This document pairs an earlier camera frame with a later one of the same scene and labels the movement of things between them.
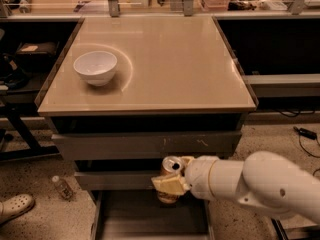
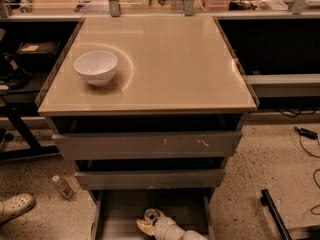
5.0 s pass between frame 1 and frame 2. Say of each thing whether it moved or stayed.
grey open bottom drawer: stayed
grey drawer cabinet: stayed
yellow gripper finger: moved
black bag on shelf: stayed
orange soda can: moved
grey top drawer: stayed
